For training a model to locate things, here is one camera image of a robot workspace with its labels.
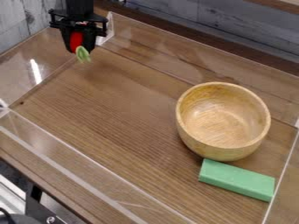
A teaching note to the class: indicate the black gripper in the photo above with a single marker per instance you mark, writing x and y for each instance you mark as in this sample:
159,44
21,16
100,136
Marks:
77,18

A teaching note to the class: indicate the red felt strawberry toy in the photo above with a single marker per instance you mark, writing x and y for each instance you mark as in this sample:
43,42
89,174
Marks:
77,48

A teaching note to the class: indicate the light wooden bowl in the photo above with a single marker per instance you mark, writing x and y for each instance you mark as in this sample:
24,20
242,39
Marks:
223,120

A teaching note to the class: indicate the green rectangular sponge block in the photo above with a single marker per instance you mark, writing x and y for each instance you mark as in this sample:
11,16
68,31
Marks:
238,180

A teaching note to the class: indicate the clear acrylic corner bracket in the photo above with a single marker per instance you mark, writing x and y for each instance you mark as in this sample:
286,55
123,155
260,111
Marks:
108,29

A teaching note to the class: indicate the clear acrylic front wall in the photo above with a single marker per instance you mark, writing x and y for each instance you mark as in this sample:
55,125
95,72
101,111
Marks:
99,196

